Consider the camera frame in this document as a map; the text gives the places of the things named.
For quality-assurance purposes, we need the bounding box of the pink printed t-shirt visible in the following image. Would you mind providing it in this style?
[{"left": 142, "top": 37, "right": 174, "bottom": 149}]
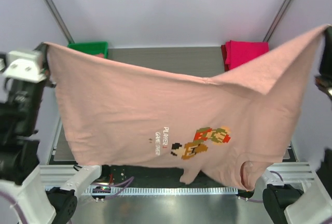
[{"left": 47, "top": 25, "right": 328, "bottom": 191}]

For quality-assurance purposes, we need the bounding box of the aluminium extrusion rail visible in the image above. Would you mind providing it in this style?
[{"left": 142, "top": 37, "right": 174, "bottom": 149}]
[{"left": 40, "top": 162, "right": 314, "bottom": 186}]

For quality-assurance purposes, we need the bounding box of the white slotted cable duct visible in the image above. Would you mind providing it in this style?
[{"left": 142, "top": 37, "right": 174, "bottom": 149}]
[{"left": 83, "top": 186, "right": 238, "bottom": 197}]

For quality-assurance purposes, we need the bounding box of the green plastic bin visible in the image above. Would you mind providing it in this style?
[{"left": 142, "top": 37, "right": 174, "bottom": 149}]
[{"left": 67, "top": 41, "right": 108, "bottom": 58}]

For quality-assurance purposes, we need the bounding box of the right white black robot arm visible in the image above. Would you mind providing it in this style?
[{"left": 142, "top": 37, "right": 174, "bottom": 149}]
[{"left": 242, "top": 25, "right": 331, "bottom": 223}]

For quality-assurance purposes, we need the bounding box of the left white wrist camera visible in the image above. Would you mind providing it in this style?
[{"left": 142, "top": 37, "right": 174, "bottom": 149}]
[{"left": 1, "top": 43, "right": 50, "bottom": 83}]

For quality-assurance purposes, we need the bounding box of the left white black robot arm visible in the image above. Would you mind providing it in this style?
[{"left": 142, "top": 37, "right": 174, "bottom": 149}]
[{"left": 1, "top": 79, "right": 102, "bottom": 223}]

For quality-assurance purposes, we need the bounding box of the salmon folded t-shirt in bin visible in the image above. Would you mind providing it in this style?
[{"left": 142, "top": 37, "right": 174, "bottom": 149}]
[{"left": 94, "top": 53, "right": 105, "bottom": 58}]

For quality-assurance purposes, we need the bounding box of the corner aluminium post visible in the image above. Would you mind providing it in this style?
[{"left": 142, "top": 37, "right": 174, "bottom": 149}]
[
  {"left": 44, "top": 0, "right": 74, "bottom": 44},
  {"left": 263, "top": 0, "right": 293, "bottom": 42}
]

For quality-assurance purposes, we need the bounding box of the right corner aluminium post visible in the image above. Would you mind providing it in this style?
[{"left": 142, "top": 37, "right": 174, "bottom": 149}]
[{"left": 263, "top": 0, "right": 293, "bottom": 42}]

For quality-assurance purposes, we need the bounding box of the magenta folded t-shirt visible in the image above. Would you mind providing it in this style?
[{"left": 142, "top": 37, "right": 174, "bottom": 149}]
[{"left": 220, "top": 40, "right": 269, "bottom": 71}]

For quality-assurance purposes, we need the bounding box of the left corner aluminium post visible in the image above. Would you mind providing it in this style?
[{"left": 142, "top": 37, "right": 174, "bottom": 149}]
[{"left": 44, "top": 0, "right": 74, "bottom": 44}]

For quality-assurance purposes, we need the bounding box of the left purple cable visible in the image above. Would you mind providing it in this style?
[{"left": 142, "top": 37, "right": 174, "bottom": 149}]
[{"left": 0, "top": 176, "right": 135, "bottom": 224}]

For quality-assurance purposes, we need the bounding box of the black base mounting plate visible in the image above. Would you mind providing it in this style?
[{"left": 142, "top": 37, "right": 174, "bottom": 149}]
[{"left": 102, "top": 165, "right": 224, "bottom": 188}]

